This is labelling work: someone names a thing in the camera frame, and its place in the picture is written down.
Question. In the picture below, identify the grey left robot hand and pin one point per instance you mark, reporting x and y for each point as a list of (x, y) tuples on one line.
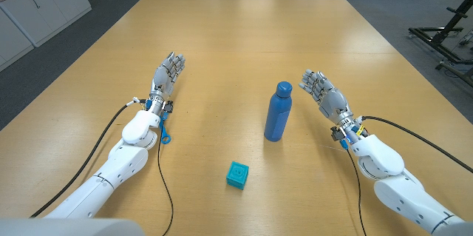
[(164, 77)]

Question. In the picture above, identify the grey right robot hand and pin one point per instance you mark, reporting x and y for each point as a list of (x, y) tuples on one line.
[(332, 101)]

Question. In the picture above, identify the blue metal bottle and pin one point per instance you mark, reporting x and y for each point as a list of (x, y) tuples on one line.
[(278, 117)]

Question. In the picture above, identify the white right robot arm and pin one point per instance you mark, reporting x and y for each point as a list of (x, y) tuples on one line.
[(399, 191)]

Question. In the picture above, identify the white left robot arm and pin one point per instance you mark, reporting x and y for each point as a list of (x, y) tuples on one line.
[(122, 165)]

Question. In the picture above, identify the teal cube block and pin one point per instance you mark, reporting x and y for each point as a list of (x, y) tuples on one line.
[(237, 175)]

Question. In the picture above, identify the white low cabinet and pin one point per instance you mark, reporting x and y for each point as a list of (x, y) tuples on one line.
[(37, 10)]

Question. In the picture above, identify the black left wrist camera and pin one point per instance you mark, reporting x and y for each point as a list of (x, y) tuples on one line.
[(169, 107)]

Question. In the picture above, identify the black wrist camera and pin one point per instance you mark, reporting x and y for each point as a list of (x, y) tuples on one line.
[(169, 107), (336, 134)]

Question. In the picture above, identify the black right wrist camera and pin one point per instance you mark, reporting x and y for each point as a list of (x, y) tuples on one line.
[(336, 134)]

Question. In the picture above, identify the black metal stand frame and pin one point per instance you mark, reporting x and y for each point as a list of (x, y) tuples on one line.
[(439, 38)]

